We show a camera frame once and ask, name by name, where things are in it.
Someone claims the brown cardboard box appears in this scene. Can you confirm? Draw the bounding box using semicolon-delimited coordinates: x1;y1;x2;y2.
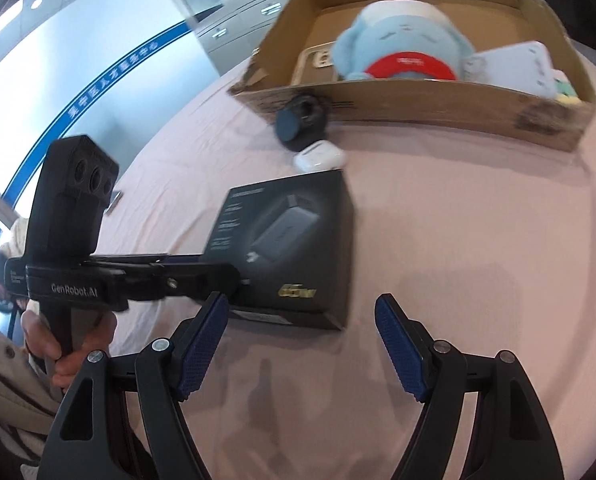
231;0;596;152

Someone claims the pastel rubik's cube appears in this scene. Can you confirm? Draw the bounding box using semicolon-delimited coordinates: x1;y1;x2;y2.
552;70;581;104

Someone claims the small silver object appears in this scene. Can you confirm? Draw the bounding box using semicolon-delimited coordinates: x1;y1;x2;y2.
104;190;122;216

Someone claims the black round figurine toy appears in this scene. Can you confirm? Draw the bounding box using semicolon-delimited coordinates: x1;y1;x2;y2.
274;93;328;153

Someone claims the white earbuds case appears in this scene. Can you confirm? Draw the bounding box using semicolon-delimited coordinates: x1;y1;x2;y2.
293;140;347;174

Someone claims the black charger box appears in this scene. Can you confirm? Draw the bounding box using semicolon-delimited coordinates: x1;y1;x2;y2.
200;169;357;331

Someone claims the cream clear phone case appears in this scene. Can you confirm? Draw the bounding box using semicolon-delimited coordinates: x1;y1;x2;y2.
290;42;338;86

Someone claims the blue white plush toy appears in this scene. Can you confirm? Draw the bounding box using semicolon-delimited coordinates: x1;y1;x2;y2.
330;0;474;81

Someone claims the person's left hand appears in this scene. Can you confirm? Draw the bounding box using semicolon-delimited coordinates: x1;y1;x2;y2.
21;311;117;389

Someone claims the white folding stand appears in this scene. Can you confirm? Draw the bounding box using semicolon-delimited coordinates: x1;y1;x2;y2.
462;41;557;99

